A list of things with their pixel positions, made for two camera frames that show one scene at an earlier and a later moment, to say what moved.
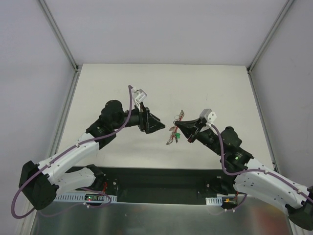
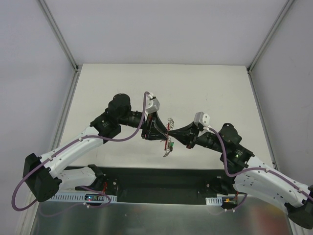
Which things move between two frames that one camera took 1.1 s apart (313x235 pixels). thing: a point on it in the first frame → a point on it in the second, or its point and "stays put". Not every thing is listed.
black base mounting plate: [161, 184] stays put
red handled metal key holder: [177, 117] → [169, 126]
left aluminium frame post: [51, 19] stays put
